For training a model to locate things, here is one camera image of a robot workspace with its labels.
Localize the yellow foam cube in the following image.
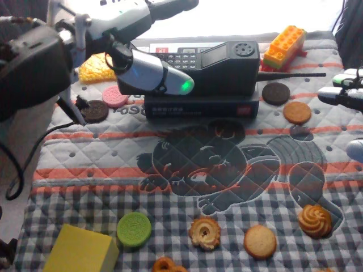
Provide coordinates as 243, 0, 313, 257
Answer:
42, 223, 120, 272

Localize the ring-shaped butter cookie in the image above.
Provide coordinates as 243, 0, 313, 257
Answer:
188, 216, 222, 250

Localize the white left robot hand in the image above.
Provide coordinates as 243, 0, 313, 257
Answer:
90, 0, 199, 96

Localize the dark curtain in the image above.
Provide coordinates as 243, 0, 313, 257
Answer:
330, 0, 363, 69
0, 0, 49, 20

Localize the pink sandwich cookie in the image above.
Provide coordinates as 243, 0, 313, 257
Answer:
102, 86, 130, 108

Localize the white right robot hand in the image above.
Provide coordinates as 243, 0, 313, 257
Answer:
317, 67, 363, 164

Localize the round tan biscuit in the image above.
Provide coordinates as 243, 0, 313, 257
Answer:
282, 101, 312, 125
243, 224, 277, 260

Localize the brown sandwich cookie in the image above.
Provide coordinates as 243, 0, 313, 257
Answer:
81, 99, 110, 124
262, 82, 292, 106

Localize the large black toy phone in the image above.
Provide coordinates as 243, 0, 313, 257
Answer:
149, 40, 327, 97

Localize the black stand part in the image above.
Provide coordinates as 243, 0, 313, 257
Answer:
0, 237, 18, 269

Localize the white blue calculator box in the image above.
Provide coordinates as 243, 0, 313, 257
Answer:
143, 41, 260, 122

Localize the pretzel-shaped cookie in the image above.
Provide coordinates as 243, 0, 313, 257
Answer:
152, 256, 188, 272

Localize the grey quilt with bear print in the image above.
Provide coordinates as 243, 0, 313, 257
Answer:
14, 31, 363, 272

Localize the orange toy brick stack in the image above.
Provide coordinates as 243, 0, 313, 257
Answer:
260, 25, 309, 73

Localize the green sandwich cookie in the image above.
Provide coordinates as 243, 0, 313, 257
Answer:
116, 211, 153, 248

